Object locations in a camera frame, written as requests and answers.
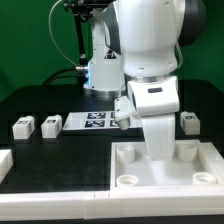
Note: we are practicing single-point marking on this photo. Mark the white left fence piece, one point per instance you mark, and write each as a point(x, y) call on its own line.
point(6, 162)

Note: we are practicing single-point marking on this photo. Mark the white front fence bar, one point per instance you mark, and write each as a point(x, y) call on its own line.
point(196, 200)

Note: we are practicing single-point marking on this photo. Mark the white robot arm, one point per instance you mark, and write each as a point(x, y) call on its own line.
point(136, 49)

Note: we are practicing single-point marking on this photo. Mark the white square tabletop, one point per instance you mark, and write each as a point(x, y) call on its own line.
point(131, 166)

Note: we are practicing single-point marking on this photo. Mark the white marker sheet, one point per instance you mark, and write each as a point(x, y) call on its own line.
point(90, 120)

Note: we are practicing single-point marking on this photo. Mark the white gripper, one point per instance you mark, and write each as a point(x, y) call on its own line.
point(155, 105)

